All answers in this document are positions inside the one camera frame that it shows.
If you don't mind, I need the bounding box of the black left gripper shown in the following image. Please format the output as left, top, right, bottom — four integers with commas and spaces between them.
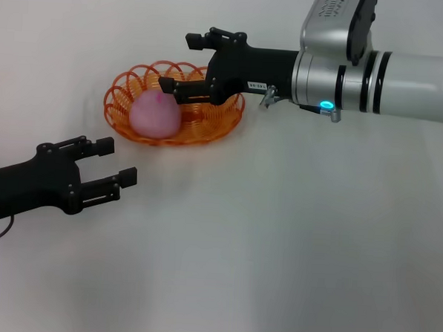
0, 131, 140, 233

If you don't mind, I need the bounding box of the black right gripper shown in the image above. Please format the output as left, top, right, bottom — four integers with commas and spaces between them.
157, 24, 302, 111

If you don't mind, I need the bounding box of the orange plastic wire basket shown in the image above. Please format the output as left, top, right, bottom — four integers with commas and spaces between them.
102, 57, 249, 152

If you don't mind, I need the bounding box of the right arm cable with plug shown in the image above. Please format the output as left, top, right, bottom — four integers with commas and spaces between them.
297, 102, 341, 124

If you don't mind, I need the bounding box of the pink peach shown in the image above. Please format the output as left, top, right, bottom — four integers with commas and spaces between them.
128, 89, 184, 141

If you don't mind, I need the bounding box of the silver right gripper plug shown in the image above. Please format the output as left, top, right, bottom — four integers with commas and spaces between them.
259, 84, 281, 110

